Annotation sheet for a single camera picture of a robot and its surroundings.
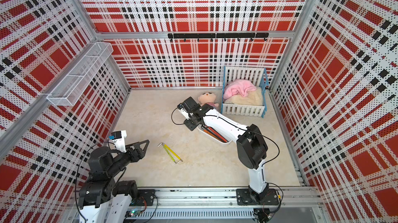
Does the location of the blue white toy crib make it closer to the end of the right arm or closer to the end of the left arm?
the end of the right arm

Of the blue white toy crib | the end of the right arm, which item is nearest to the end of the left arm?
the end of the right arm

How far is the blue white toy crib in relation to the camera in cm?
101
